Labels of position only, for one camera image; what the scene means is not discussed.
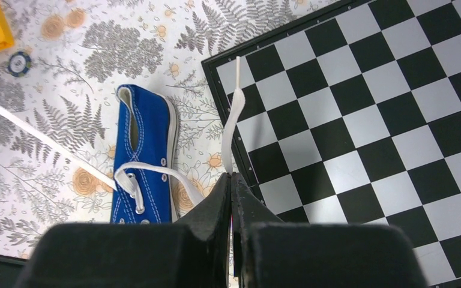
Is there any blue canvas sneaker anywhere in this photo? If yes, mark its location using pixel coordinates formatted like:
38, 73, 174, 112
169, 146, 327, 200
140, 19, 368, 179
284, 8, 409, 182
110, 84, 178, 224

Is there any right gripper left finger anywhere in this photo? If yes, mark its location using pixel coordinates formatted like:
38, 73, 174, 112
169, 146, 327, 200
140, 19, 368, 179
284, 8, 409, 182
15, 173, 231, 287

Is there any white shoelace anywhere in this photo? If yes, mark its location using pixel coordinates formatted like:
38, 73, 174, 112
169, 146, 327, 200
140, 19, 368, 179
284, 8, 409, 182
0, 57, 246, 212

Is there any black white chessboard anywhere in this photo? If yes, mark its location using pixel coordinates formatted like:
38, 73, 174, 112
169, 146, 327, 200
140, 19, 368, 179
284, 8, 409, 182
203, 1, 461, 287

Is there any floral patterned mat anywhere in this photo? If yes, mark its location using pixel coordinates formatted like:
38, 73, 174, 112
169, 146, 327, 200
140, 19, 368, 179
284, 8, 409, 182
0, 1, 328, 259

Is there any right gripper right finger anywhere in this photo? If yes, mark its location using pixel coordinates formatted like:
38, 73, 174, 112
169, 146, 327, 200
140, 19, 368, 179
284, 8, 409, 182
231, 173, 427, 287

